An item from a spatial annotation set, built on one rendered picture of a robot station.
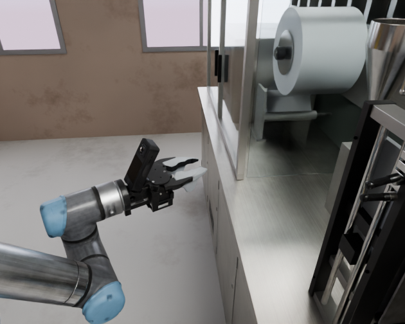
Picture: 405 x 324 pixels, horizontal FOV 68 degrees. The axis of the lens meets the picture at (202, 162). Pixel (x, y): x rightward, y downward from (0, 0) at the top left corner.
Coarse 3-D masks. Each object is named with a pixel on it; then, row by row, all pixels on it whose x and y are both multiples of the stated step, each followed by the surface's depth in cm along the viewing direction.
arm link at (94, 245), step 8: (96, 224) 66; (96, 232) 65; (64, 240) 62; (80, 240) 62; (88, 240) 63; (96, 240) 65; (64, 248) 64; (72, 248) 62; (80, 248) 62; (88, 248) 62; (96, 248) 63; (104, 248) 66; (72, 256) 62; (80, 256) 60
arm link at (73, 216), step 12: (84, 192) 61; (96, 192) 62; (48, 204) 58; (60, 204) 58; (72, 204) 59; (84, 204) 60; (96, 204) 61; (48, 216) 57; (60, 216) 58; (72, 216) 59; (84, 216) 60; (96, 216) 61; (48, 228) 57; (60, 228) 58; (72, 228) 60; (84, 228) 61; (72, 240) 61
